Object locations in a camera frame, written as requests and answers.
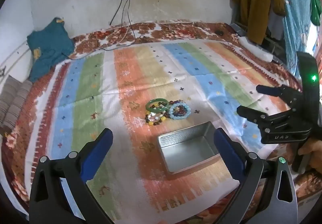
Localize light blue bead bracelet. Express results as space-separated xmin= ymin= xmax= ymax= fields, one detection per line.
xmin=168 ymin=102 xmax=192 ymax=120

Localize white charging cable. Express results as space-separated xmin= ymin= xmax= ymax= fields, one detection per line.
xmin=110 ymin=20 xmax=138 ymax=50

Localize black power cable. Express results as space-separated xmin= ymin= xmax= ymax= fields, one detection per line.
xmin=63 ymin=0 xmax=152 ymax=61

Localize grey striped pillow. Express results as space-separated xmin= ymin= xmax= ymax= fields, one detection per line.
xmin=1 ymin=76 xmax=33 ymax=137

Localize green jade bangle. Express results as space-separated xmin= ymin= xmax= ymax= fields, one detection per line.
xmin=145 ymin=98 xmax=169 ymax=113

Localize yellow and brown bead bracelet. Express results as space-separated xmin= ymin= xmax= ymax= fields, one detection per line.
xmin=144 ymin=110 xmax=167 ymax=127

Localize person's right hand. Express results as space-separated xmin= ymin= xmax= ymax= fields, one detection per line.
xmin=298 ymin=138 xmax=322 ymax=174

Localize teal blue garment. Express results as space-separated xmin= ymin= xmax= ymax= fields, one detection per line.
xmin=27 ymin=18 xmax=74 ymax=83

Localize silver metal tin box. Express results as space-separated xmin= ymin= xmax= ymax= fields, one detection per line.
xmin=157 ymin=122 xmax=219 ymax=175

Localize light blue hanging cloth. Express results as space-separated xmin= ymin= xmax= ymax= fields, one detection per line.
xmin=283 ymin=0 xmax=317 ymax=78

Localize striped colourful bed cloth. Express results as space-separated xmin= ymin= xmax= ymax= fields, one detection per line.
xmin=27 ymin=40 xmax=287 ymax=223

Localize brown floral bedsheet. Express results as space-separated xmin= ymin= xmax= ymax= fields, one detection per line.
xmin=0 ymin=21 xmax=322 ymax=224

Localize white power strip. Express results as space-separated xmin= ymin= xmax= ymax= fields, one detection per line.
xmin=238 ymin=36 xmax=273 ymax=63

